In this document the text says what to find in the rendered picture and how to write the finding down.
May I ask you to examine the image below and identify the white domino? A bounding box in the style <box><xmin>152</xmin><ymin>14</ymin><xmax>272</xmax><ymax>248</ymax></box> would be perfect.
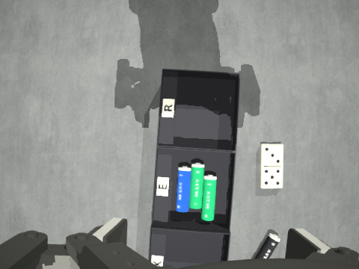
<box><xmin>260</xmin><ymin>144</ymin><xmax>283</xmax><ymax>188</ymax></box>

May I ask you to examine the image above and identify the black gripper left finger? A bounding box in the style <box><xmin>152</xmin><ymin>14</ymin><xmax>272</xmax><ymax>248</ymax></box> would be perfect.
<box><xmin>0</xmin><ymin>217</ymin><xmax>177</xmax><ymax>269</ymax></box>

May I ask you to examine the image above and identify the green aa battery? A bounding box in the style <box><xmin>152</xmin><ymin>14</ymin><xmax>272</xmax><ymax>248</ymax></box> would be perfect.
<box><xmin>189</xmin><ymin>163</ymin><xmax>204</xmax><ymax>209</ymax></box>
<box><xmin>201</xmin><ymin>175</ymin><xmax>217</xmax><ymax>221</ymax></box>

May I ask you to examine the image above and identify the blue aa battery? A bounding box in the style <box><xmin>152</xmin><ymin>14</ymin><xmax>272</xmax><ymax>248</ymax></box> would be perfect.
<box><xmin>176</xmin><ymin>166</ymin><xmax>191</xmax><ymax>212</ymax></box>

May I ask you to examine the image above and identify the black aa battery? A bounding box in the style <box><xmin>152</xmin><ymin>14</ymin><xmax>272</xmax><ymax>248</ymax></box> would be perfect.
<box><xmin>255</xmin><ymin>233</ymin><xmax>280</xmax><ymax>259</ymax></box>

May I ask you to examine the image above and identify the black divided bin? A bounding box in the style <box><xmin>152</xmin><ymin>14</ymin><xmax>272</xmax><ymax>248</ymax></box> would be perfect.
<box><xmin>148</xmin><ymin>69</ymin><xmax>240</xmax><ymax>268</ymax></box>

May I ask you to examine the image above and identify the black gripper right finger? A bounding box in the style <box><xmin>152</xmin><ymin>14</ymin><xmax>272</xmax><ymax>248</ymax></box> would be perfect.
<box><xmin>285</xmin><ymin>229</ymin><xmax>359</xmax><ymax>266</ymax></box>

